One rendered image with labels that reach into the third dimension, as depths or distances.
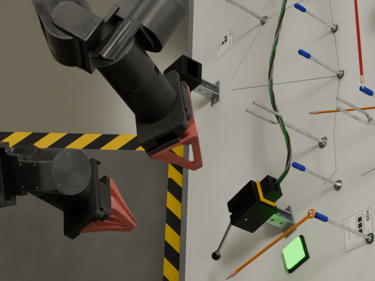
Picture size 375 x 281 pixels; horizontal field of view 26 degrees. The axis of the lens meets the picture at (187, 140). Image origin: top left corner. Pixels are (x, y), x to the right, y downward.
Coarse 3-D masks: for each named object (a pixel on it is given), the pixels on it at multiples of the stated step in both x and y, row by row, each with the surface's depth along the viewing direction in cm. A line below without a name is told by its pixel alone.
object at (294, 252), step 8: (296, 240) 114; (304, 240) 114; (288, 248) 115; (296, 248) 113; (304, 248) 112; (288, 256) 114; (296, 256) 112; (304, 256) 112; (288, 264) 113; (296, 264) 113
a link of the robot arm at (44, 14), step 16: (32, 0) 97; (48, 0) 94; (64, 0) 94; (80, 0) 94; (48, 16) 93; (48, 32) 93; (64, 32) 92; (64, 48) 94; (80, 48) 95; (64, 64) 98; (80, 64) 98
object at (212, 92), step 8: (184, 56) 144; (176, 64) 145; (184, 64) 143; (192, 64) 146; (200, 64) 146; (184, 72) 142; (192, 72) 146; (200, 72) 145; (184, 80) 144; (192, 80) 143; (200, 80) 144; (192, 88) 145; (200, 88) 147; (208, 88) 150; (216, 88) 150; (208, 96) 149; (216, 96) 149
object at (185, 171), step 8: (192, 0) 173; (192, 8) 172; (192, 16) 171; (192, 24) 169; (192, 32) 168; (192, 40) 167; (192, 48) 166; (184, 144) 152; (184, 152) 151; (184, 168) 149; (184, 176) 148; (184, 184) 147; (184, 192) 146; (184, 200) 145; (184, 208) 144; (184, 216) 143; (184, 224) 142; (184, 232) 141; (184, 240) 140; (184, 248) 139; (184, 256) 138; (184, 264) 138; (184, 272) 137; (184, 280) 136
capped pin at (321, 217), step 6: (318, 216) 99; (324, 216) 99; (330, 222) 100; (336, 222) 100; (342, 228) 101; (348, 228) 101; (360, 234) 102; (372, 234) 103; (366, 240) 103; (372, 240) 103
